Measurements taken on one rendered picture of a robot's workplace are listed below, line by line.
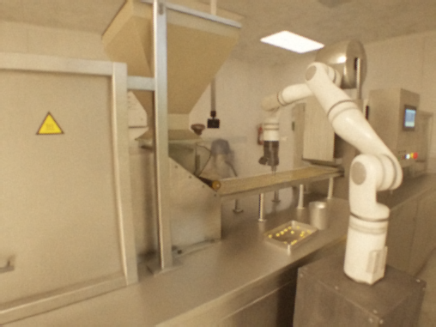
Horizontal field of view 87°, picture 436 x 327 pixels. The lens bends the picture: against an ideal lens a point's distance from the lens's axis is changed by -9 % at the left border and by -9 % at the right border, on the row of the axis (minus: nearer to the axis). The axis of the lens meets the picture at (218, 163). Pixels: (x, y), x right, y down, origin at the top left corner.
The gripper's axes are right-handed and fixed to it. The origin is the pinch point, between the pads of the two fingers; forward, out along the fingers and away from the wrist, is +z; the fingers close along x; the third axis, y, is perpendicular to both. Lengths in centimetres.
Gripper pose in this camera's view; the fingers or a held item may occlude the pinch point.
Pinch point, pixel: (273, 177)
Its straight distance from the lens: 125.9
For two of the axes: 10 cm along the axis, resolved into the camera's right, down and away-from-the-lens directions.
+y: -8.1, 0.9, -5.8
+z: 0.0, 9.9, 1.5
